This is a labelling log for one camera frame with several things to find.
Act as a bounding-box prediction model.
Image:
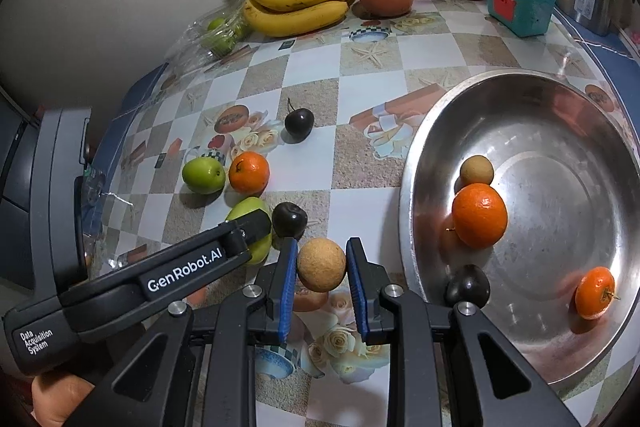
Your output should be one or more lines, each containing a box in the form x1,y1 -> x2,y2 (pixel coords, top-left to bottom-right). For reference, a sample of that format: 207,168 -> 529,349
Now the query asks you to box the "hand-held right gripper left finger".
65,237 -> 301,427

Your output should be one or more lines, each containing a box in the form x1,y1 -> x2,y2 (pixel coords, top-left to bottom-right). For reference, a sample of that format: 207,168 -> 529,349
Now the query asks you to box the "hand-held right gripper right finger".
346,237 -> 583,427

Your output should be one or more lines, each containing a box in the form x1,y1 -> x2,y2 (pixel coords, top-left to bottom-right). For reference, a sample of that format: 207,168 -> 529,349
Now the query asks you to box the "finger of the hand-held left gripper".
220,208 -> 274,258

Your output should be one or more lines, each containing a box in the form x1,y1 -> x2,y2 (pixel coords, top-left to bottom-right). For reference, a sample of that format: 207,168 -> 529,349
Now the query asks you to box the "round green jujube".
225,197 -> 274,265

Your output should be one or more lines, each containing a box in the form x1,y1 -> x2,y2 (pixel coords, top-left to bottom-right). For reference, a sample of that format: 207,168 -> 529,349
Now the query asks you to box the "black plum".
271,202 -> 308,239

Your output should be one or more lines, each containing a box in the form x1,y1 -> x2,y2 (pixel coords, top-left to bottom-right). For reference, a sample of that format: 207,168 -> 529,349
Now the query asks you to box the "brown longan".
296,238 -> 347,293
459,155 -> 495,188

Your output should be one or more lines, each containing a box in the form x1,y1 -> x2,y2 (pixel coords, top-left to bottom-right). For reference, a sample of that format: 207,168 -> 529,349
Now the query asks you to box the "tangerine with dark stem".
228,152 -> 271,195

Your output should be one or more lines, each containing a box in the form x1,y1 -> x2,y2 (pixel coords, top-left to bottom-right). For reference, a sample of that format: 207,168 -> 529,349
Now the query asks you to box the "oblong green jujube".
181,157 -> 227,195

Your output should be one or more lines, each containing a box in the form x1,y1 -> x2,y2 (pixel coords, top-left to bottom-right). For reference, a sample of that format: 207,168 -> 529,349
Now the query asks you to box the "large tangerine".
451,183 -> 508,250

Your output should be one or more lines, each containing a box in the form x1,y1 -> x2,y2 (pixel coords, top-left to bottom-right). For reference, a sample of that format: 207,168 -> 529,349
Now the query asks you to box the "large steel bowl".
398,69 -> 640,390

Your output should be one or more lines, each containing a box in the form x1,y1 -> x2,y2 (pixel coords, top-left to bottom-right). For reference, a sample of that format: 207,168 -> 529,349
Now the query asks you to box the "tangerine with pale twig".
574,266 -> 621,320

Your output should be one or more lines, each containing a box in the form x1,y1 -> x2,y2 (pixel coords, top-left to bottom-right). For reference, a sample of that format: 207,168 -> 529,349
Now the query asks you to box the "person's left hand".
31,374 -> 98,427

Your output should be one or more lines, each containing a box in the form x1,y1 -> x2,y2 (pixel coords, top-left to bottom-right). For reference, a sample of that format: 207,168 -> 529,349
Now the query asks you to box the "dark cabinet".
0,92 -> 46,288

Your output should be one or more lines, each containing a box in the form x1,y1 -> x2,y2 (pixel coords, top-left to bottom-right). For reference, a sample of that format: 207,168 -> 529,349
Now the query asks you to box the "clear bag of green fruit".
167,0 -> 258,72

